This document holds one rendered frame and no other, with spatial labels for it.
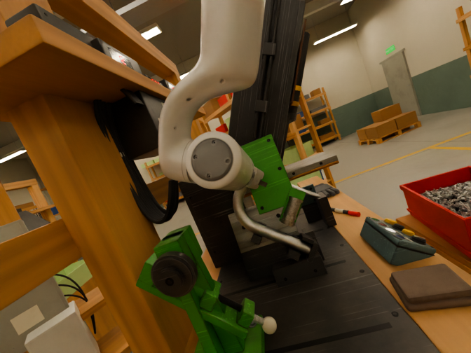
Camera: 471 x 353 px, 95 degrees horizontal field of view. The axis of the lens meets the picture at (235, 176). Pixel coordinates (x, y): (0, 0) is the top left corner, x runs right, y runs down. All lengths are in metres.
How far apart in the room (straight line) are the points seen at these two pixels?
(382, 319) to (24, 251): 0.62
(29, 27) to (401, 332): 0.71
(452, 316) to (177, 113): 0.53
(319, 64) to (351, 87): 1.64
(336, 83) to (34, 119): 10.37
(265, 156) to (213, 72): 0.37
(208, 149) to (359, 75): 10.76
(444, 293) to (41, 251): 0.69
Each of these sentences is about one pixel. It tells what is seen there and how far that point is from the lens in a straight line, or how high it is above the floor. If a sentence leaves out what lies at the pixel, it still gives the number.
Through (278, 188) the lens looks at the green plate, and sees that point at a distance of 0.63.
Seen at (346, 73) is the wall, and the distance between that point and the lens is 10.82.
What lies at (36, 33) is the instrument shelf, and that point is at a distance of 0.44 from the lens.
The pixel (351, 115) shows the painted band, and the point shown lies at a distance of 10.63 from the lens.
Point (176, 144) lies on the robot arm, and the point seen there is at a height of 1.31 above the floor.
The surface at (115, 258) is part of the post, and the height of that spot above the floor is 1.16.
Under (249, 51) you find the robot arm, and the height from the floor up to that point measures 1.38.
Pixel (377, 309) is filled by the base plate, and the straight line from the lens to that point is 0.54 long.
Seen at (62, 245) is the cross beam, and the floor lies 1.23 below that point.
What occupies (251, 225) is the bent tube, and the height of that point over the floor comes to 1.06.
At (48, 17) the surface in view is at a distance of 0.58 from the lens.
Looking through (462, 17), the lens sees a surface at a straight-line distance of 7.03.
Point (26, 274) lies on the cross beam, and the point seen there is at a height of 1.21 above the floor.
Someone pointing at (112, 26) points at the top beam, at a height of 1.85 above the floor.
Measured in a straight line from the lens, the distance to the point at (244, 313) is 0.46.
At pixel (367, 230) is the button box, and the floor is 0.93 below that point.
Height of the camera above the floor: 1.27
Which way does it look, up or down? 7 degrees down
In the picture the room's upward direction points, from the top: 22 degrees counter-clockwise
